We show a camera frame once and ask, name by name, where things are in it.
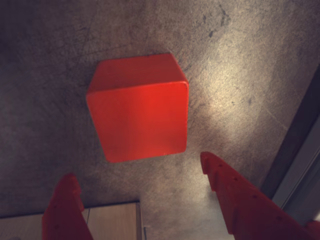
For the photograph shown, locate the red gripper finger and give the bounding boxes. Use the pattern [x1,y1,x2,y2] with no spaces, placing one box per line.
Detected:
[41,173,95,240]
[199,150,320,240]

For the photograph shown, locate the red wooden cube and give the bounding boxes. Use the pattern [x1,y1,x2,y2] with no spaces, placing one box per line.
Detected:
[85,52,190,164]

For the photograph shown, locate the wooden shape sorter box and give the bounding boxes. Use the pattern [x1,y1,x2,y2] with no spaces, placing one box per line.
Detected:
[0,199,145,240]

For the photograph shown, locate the aluminium profile rail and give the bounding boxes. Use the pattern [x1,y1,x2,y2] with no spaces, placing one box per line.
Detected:
[259,72,320,226]

